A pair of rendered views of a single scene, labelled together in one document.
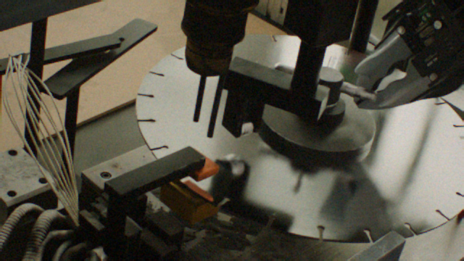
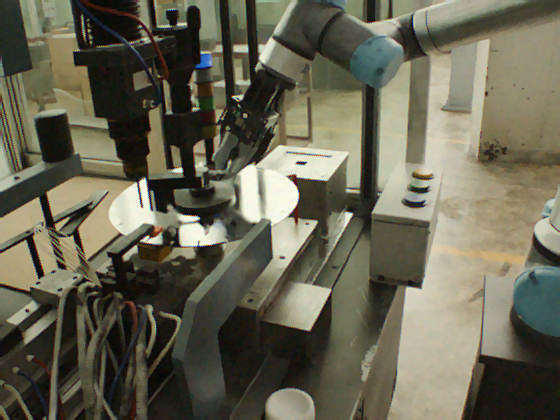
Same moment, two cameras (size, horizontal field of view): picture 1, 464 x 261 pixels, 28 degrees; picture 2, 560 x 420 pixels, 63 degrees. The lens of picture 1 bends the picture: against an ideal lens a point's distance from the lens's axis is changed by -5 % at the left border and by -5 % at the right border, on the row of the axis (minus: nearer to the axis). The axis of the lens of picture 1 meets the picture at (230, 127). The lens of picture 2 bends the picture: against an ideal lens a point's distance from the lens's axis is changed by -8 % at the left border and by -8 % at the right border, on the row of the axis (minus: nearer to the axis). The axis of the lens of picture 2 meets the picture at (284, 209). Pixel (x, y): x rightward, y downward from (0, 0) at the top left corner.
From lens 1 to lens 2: 12 cm
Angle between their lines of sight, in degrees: 15
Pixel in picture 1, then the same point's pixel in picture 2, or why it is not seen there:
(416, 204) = (269, 212)
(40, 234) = (81, 295)
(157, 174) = (132, 238)
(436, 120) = (264, 177)
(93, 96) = (89, 245)
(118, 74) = (98, 231)
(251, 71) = (160, 176)
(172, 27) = not seen: hidden behind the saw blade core
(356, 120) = (222, 188)
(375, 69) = (222, 157)
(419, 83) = (247, 154)
